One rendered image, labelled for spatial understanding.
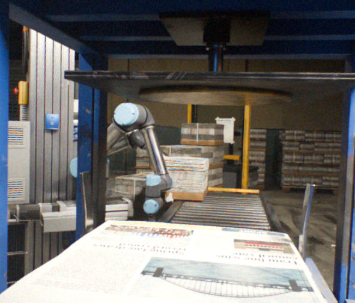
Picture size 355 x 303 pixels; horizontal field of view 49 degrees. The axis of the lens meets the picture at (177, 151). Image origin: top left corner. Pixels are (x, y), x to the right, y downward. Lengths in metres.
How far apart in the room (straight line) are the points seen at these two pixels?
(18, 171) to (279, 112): 8.21
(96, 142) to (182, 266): 0.93
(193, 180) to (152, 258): 1.80
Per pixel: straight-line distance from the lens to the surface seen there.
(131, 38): 1.15
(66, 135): 2.41
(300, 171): 8.32
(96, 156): 1.33
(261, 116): 9.89
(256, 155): 8.25
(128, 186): 3.01
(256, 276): 0.43
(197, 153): 3.53
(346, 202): 1.30
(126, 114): 1.97
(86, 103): 1.35
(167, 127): 10.01
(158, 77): 0.73
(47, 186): 2.42
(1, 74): 0.83
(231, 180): 4.58
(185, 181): 2.25
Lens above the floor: 1.20
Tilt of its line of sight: 3 degrees down
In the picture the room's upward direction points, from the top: 2 degrees clockwise
